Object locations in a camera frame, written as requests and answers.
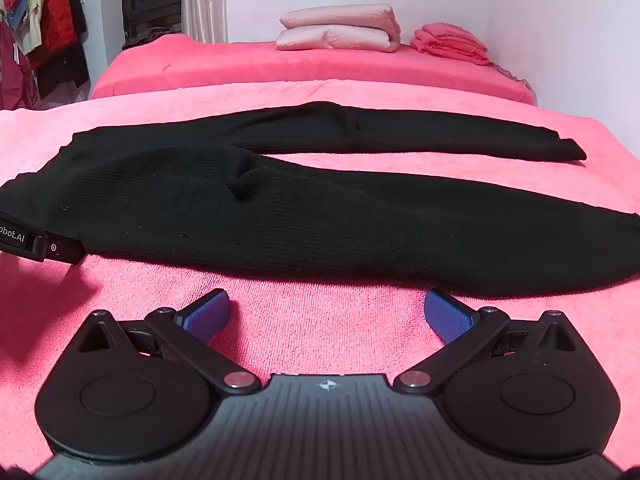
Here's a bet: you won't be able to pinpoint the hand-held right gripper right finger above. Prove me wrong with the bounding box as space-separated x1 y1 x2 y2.
393 287 589 395

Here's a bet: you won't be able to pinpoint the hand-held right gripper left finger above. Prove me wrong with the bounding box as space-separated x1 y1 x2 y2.
70 288 262 395

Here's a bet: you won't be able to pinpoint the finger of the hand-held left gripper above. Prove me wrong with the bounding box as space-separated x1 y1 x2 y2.
42 230 85 265

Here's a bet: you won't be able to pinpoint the black pants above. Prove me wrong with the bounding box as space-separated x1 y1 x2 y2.
0 101 640 297

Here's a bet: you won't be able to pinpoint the pink bed sheet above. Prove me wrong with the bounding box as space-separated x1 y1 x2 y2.
0 80 640 463

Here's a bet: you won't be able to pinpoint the maroon garment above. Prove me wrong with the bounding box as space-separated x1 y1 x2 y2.
0 20 39 111

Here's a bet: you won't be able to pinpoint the black coat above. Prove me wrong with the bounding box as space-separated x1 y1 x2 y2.
37 0 91 100

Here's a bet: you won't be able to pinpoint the blue garment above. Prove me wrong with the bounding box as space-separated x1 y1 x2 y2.
5 0 31 29

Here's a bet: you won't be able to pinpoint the red jacket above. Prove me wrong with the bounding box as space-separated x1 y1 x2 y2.
29 0 81 68

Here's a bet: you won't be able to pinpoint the dark cloth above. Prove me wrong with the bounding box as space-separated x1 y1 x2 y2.
121 27 183 51

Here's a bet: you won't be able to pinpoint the pale yellow garment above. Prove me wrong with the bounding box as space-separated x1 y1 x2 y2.
22 0 47 53

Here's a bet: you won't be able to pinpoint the folded pink blanket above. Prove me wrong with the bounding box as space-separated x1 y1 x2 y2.
410 22 490 66

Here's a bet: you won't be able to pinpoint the pink curtain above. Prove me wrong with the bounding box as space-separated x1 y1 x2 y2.
181 0 230 45

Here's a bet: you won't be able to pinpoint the pale pink pillow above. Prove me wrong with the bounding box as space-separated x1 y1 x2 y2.
279 3 402 36
275 27 401 54

